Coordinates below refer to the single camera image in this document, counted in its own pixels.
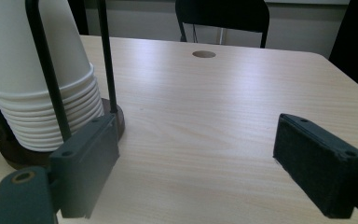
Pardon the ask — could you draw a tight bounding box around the black folding chair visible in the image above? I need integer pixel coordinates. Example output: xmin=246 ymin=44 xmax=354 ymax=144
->
xmin=174 ymin=0 xmax=270 ymax=49

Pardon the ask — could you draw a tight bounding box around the dark double cup holder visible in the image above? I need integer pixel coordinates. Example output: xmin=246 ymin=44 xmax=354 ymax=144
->
xmin=0 ymin=0 xmax=127 ymax=171

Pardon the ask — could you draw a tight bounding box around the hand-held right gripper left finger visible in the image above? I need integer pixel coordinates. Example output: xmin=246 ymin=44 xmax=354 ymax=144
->
xmin=48 ymin=113 xmax=120 ymax=219

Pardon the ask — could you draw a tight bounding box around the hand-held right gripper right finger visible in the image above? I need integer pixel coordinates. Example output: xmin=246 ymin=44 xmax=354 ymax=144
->
xmin=272 ymin=112 xmax=358 ymax=219

